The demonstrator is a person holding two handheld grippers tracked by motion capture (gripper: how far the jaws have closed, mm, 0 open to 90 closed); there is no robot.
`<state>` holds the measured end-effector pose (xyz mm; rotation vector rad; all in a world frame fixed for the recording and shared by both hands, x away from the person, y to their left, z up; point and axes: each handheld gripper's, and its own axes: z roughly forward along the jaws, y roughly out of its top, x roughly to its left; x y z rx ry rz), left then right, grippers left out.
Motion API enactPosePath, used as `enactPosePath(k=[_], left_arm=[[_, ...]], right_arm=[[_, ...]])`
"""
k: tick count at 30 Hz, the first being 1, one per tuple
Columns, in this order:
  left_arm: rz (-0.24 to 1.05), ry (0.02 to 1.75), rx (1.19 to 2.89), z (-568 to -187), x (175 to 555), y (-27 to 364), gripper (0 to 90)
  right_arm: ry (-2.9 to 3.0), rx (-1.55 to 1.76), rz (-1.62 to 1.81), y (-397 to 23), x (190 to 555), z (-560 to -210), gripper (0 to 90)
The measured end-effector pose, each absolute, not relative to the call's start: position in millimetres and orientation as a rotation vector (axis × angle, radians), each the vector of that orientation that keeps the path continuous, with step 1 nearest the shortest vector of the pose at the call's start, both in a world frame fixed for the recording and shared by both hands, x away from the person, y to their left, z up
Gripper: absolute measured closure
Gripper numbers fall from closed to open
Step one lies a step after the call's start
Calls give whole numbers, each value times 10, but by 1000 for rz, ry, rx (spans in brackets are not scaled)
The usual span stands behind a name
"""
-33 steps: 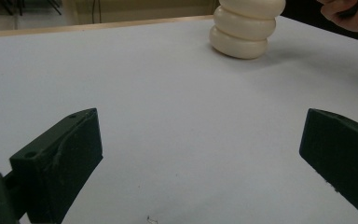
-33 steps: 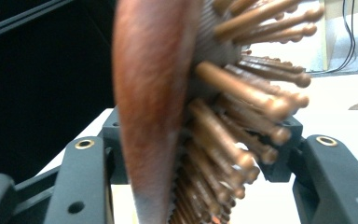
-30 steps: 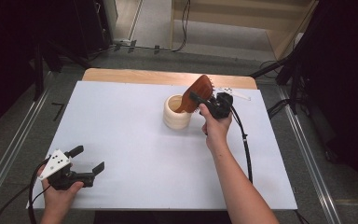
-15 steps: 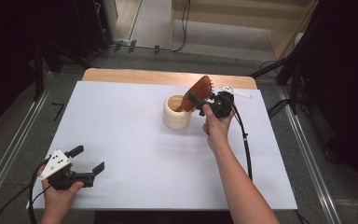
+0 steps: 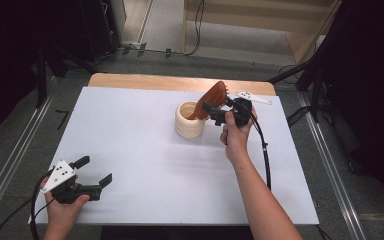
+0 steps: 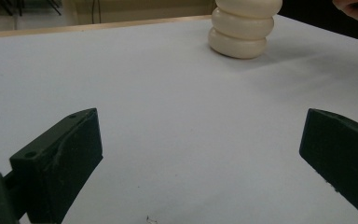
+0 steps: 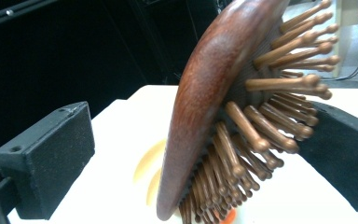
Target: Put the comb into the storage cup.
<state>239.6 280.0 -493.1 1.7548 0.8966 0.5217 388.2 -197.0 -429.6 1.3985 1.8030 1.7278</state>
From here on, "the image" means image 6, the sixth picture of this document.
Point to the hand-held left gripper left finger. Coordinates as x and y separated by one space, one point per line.
59 168

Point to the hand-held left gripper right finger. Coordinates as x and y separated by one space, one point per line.
345 155

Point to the cream ribbed cup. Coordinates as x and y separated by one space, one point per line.
242 29

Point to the white table sheet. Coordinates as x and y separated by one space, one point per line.
180 118

